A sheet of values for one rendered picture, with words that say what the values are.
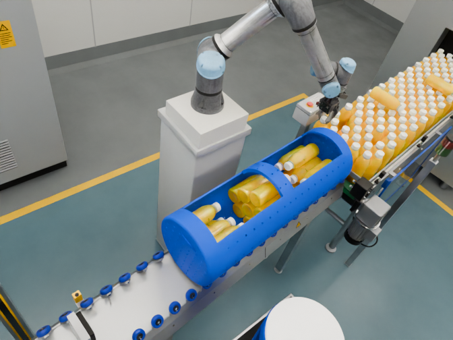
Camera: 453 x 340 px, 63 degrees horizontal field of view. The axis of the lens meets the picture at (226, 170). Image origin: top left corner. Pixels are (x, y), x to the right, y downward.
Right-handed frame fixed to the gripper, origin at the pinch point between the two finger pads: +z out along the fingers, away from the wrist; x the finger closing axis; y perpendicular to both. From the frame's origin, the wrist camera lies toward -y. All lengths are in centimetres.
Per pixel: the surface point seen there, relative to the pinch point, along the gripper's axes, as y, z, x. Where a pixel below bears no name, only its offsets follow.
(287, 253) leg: 21, 84, 24
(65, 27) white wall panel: 22, 71, -258
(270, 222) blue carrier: 75, -5, 29
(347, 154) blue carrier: 22.1, -8.5, 26.2
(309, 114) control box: 1.4, 2.3, -8.4
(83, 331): 146, 3, 19
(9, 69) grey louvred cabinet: 107, 17, -137
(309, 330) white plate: 88, 7, 63
